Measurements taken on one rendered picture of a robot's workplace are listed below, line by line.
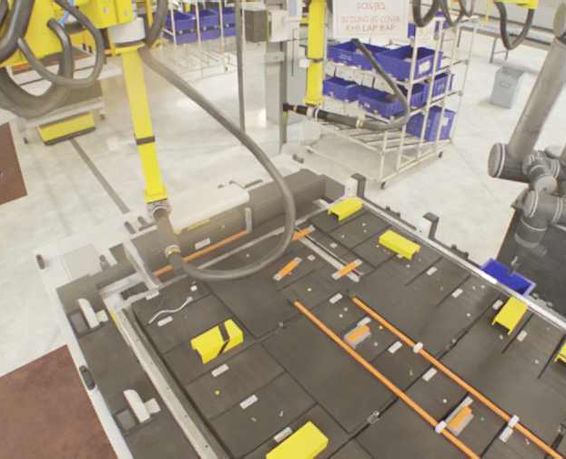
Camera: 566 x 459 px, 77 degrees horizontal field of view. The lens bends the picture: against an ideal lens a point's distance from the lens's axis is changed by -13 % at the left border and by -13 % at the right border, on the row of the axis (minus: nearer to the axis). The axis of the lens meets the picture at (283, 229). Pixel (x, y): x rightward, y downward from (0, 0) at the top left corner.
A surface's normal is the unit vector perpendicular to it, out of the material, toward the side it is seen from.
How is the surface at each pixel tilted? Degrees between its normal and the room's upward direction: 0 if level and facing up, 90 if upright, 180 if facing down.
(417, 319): 0
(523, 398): 0
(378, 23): 90
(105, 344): 0
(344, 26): 90
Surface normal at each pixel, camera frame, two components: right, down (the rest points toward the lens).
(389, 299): 0.00, -0.80
